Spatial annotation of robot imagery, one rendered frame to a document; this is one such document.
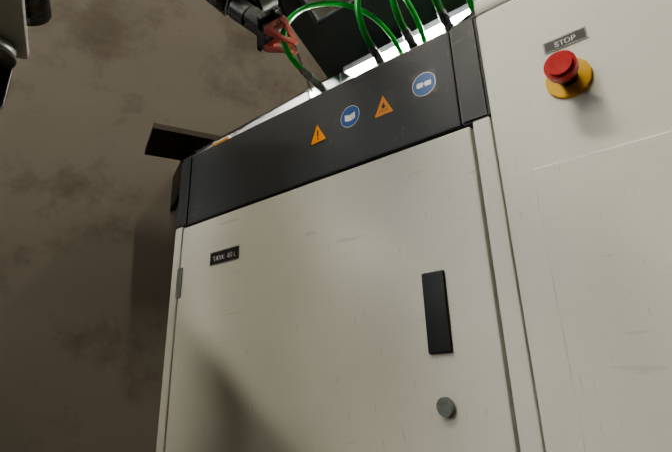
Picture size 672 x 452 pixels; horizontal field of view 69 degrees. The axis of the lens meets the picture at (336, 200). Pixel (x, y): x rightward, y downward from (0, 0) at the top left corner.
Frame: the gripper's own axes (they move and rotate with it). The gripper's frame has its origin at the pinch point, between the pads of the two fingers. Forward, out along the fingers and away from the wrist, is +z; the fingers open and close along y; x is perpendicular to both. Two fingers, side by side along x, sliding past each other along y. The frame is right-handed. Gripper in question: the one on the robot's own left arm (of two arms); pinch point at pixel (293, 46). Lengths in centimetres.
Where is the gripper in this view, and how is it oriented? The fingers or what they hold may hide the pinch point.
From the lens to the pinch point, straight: 122.7
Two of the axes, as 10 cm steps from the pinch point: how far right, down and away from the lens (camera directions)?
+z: 7.6, 5.9, -2.8
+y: -1.3, 5.5, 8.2
